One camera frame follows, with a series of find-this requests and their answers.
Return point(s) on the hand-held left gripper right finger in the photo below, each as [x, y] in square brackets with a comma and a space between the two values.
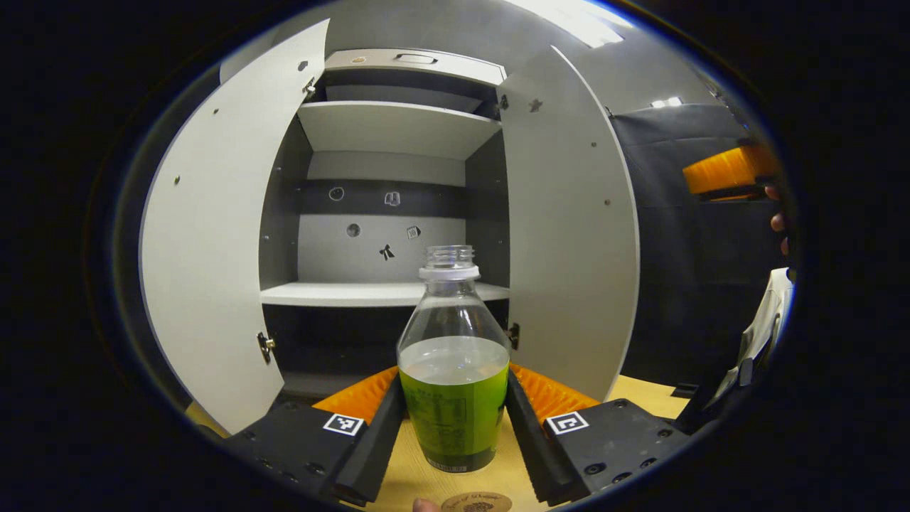
[530, 448]

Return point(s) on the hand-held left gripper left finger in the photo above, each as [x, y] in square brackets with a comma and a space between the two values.
[377, 448]

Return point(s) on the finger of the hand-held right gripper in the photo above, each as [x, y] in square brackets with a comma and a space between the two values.
[725, 174]

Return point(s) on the round brown coaster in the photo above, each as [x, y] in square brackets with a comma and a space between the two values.
[476, 503]

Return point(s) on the green label clear bottle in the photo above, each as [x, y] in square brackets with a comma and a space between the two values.
[455, 398]

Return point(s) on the white cabinet door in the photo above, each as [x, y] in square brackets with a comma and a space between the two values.
[206, 235]
[569, 227]

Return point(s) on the gray cabinet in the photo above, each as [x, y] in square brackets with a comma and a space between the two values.
[370, 249]

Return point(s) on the white cabinet shelf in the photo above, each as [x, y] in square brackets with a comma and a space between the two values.
[398, 131]
[334, 294]

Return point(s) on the ceiling light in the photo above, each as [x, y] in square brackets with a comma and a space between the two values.
[667, 102]

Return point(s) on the black backdrop cloth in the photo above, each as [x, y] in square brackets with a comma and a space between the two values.
[697, 270]

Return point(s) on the person's white garment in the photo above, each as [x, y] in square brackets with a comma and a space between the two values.
[764, 327]

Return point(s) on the small black block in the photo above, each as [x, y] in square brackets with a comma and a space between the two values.
[685, 390]

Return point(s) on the white drawer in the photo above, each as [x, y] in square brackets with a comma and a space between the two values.
[370, 65]

